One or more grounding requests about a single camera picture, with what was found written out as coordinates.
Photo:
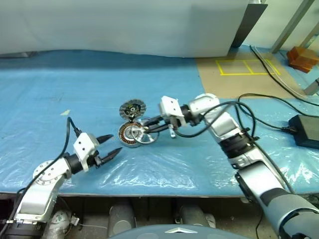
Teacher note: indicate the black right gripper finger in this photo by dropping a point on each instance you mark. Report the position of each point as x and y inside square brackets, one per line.
[153, 121]
[157, 128]

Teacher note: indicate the grey metal frame foot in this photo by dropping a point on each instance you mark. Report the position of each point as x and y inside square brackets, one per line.
[311, 87]

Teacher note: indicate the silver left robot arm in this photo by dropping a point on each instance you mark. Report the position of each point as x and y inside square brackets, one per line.
[37, 199]

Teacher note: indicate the orange brown box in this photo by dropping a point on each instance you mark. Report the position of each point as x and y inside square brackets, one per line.
[302, 58]

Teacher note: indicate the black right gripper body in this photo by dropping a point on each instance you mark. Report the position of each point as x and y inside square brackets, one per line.
[174, 122]

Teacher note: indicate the round motor cover circuit board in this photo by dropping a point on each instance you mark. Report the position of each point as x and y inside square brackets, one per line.
[132, 108]

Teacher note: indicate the grey robot body shell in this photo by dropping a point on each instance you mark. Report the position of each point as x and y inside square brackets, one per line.
[174, 231]

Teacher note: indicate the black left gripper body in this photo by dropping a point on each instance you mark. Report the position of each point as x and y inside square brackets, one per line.
[99, 159]

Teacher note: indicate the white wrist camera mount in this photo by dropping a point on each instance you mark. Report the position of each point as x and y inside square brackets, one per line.
[83, 145]
[170, 105]

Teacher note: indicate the silver motor base copper windings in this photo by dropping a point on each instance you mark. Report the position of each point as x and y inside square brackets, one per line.
[124, 135]

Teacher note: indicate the grey rounded cylinder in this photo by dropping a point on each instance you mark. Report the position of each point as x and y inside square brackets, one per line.
[194, 215]
[120, 216]
[58, 220]

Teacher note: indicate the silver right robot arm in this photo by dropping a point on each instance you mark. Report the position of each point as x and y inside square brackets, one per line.
[224, 122]

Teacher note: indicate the blue plastic table sheet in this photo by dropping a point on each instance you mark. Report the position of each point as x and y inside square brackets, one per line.
[74, 87]

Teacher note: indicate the white backdrop board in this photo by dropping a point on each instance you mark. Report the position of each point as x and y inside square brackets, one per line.
[124, 25]

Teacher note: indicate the black upright panel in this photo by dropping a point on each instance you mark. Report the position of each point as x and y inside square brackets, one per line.
[249, 22]

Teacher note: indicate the brown cardboard sheet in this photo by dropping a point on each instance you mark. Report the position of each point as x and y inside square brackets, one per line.
[224, 84]

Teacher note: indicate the black power adapter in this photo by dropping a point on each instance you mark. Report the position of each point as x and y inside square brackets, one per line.
[306, 129]

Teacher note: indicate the small tan tape scrap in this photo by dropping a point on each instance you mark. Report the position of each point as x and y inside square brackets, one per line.
[65, 112]

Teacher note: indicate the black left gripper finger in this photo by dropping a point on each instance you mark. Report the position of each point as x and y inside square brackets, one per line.
[112, 154]
[104, 138]

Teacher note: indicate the aluminium frame post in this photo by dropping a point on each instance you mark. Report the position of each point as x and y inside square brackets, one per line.
[311, 37]
[291, 25]

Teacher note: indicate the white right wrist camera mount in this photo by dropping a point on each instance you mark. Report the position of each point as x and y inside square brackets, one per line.
[170, 105]

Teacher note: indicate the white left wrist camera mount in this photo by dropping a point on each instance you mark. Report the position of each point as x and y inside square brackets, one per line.
[83, 145]

